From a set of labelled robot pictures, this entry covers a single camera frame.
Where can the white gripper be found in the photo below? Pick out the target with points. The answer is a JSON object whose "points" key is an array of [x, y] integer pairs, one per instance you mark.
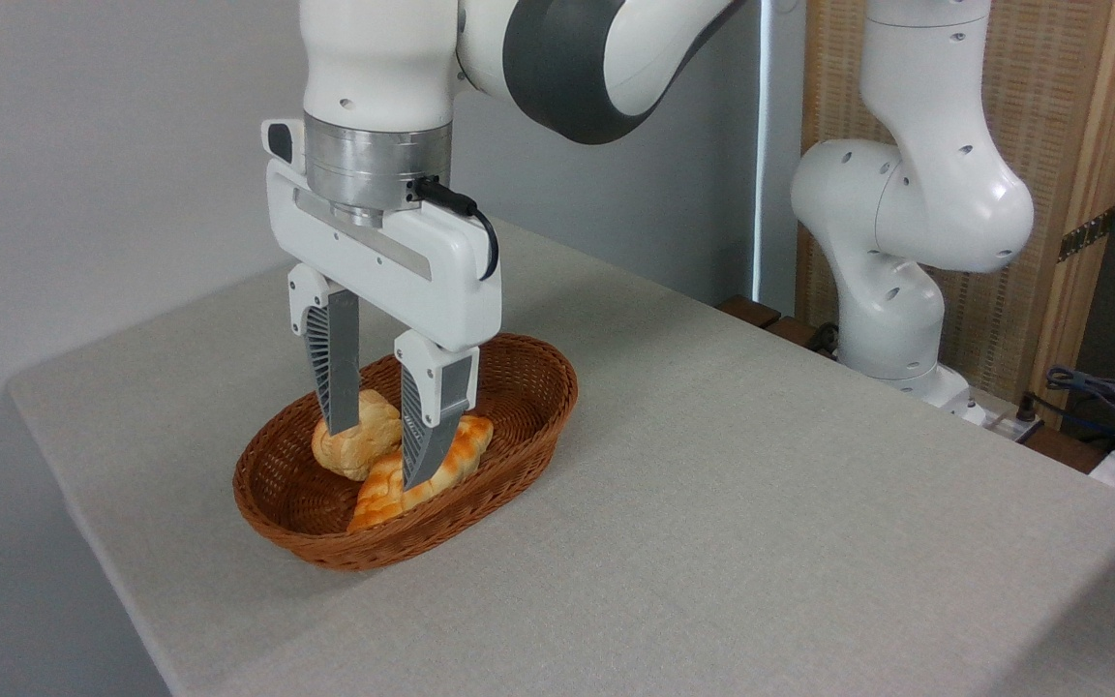
{"points": [[393, 261]]}

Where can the pale twisted bread roll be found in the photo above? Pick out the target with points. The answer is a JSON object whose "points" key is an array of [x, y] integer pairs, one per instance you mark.
{"points": [[369, 440]]}

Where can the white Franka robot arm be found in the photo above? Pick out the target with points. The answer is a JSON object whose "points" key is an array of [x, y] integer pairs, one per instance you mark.
{"points": [[906, 203]]}

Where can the orange braided bread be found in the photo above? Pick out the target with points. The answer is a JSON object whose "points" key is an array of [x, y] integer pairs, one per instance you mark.
{"points": [[383, 494]]}

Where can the brown wicker basket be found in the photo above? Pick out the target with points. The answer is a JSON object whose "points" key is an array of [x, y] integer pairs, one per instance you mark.
{"points": [[519, 407]]}

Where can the wooden woven screen panel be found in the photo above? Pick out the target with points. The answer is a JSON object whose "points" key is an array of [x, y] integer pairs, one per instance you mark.
{"points": [[1051, 97]]}

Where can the dark brown wooden frame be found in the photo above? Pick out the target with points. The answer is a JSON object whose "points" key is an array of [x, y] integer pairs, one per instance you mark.
{"points": [[761, 315]]}

